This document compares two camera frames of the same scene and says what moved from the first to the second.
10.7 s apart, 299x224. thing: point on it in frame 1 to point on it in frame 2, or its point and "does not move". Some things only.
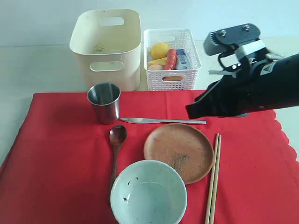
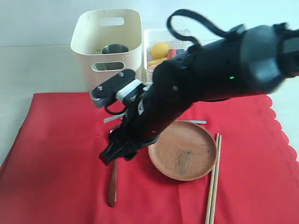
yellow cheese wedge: (162, 61) does not move
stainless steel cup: (105, 98) to (111, 48)
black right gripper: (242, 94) to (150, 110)
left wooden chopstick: (211, 179) does not move
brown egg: (156, 67) does not move
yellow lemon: (159, 50) does not move
